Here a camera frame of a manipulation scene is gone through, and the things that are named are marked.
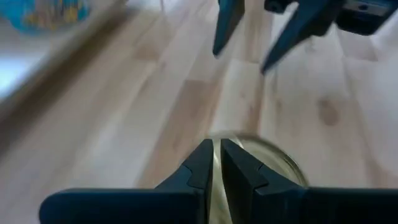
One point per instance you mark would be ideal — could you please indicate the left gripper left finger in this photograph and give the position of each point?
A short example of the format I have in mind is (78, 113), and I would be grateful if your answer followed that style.
(140, 205)

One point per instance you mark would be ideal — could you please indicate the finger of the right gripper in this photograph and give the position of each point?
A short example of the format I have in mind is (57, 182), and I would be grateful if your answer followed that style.
(228, 21)
(308, 21)

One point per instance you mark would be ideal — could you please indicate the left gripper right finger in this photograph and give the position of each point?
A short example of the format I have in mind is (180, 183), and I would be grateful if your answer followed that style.
(295, 208)

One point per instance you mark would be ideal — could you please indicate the teal yellowfin tuna can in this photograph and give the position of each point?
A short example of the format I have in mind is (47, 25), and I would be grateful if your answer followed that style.
(273, 158)
(46, 12)

